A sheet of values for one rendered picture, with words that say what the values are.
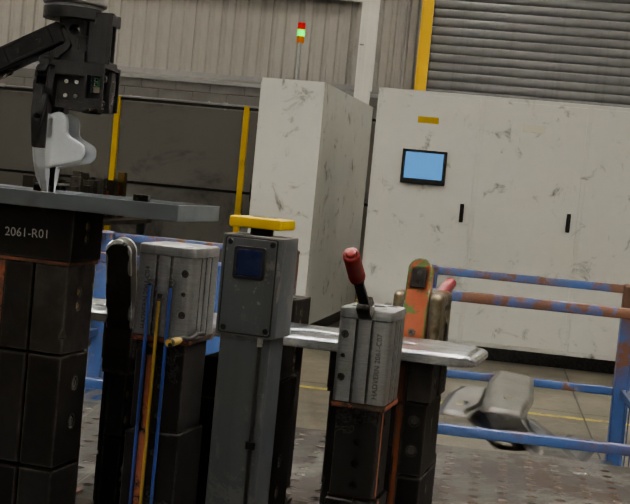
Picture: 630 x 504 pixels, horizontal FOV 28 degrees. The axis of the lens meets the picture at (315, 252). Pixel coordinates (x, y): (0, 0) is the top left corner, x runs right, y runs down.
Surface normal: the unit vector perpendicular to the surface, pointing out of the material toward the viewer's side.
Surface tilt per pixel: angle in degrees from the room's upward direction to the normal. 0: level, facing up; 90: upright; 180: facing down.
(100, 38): 90
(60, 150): 89
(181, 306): 90
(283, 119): 90
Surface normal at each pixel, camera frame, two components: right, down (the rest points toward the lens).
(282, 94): -0.20, 0.04
